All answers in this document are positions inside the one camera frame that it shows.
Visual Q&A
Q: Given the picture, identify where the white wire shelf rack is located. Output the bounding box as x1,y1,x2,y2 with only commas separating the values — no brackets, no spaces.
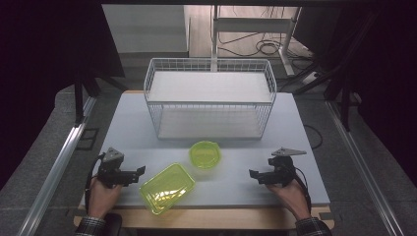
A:
143,57,278,142

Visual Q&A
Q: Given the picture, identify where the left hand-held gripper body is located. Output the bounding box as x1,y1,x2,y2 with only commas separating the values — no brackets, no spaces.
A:
96,147,133,189

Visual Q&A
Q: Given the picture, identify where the right hand-held gripper black cable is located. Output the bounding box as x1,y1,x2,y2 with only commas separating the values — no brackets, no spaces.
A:
293,166,313,214

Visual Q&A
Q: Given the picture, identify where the black cable loop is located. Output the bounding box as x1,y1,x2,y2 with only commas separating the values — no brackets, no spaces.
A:
303,123,325,150

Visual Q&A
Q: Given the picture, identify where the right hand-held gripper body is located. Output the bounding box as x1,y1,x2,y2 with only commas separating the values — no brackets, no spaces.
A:
267,147,308,189

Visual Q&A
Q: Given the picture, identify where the person's left hand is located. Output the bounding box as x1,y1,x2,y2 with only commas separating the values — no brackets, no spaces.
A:
86,177,124,220

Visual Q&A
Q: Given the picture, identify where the white cabinet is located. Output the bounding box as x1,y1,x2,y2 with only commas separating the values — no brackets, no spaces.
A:
100,4,190,55

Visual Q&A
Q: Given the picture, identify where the hand-held gripper black cable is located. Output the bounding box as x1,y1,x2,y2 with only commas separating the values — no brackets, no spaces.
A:
293,166,313,214
84,151,106,210

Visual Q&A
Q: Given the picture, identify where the black metal stand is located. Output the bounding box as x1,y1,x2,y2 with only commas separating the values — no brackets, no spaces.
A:
292,9,383,133
72,64,130,128

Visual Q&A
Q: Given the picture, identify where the green rectangular plastic tray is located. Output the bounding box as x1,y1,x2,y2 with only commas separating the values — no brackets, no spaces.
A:
139,162,197,216

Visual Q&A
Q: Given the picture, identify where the white power strip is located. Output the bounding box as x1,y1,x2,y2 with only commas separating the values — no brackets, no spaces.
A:
300,71,322,87

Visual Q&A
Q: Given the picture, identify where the black square floor bracket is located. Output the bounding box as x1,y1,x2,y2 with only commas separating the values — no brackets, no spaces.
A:
76,127,100,151

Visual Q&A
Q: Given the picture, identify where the aluminium rail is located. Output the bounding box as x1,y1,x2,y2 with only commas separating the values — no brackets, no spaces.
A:
17,95,98,236
325,99,407,236

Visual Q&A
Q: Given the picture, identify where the green round plastic bowl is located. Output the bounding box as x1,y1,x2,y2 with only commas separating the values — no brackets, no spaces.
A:
189,140,222,170

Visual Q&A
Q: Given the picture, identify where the person's right hand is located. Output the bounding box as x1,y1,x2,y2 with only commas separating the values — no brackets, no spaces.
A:
265,178,312,221

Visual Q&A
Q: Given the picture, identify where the white metal desk frame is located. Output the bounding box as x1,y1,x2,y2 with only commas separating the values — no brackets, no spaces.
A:
209,4,303,78

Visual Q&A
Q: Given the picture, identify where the left hand-held gripper black cable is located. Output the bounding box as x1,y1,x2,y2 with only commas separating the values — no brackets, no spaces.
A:
84,151,106,210

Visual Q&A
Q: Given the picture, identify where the tangle of black floor cables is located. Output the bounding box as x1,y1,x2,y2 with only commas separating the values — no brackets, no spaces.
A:
217,30,314,60

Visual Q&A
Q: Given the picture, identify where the pale blue table board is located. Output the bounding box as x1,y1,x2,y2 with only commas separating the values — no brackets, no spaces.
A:
80,91,331,208

